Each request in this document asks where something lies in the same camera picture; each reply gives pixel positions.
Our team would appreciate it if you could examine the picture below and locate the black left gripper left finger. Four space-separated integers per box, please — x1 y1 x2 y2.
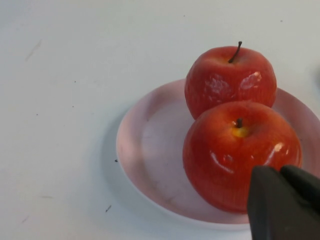
247 165 320 240

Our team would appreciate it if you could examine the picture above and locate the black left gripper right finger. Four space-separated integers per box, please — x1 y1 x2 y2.
279 164 320 207

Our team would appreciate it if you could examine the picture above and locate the red apple short stem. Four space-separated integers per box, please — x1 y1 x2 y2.
182 100 303 214

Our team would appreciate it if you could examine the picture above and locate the red apple long stem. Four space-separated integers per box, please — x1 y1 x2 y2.
184 41 278 121

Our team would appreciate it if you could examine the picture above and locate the pink round plate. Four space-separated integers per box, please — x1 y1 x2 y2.
115 78 318 231

